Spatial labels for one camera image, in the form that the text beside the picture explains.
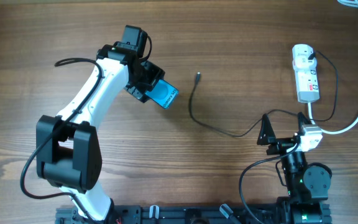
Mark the black USB charging cable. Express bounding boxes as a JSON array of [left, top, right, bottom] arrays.
[[188, 50, 339, 138]]

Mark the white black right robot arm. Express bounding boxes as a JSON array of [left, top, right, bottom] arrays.
[[257, 113, 333, 224]]

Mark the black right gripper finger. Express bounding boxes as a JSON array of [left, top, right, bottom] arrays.
[[257, 114, 277, 146], [297, 112, 311, 131]]

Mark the white power strip socket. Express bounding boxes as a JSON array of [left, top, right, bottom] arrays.
[[292, 44, 319, 104]]

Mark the white USB charger plug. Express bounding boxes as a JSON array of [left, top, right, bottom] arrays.
[[292, 53, 317, 72]]

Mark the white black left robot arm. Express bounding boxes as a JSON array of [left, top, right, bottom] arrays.
[[29, 42, 178, 223]]

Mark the blue screen smartphone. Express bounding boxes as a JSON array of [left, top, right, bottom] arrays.
[[145, 80, 179, 110]]

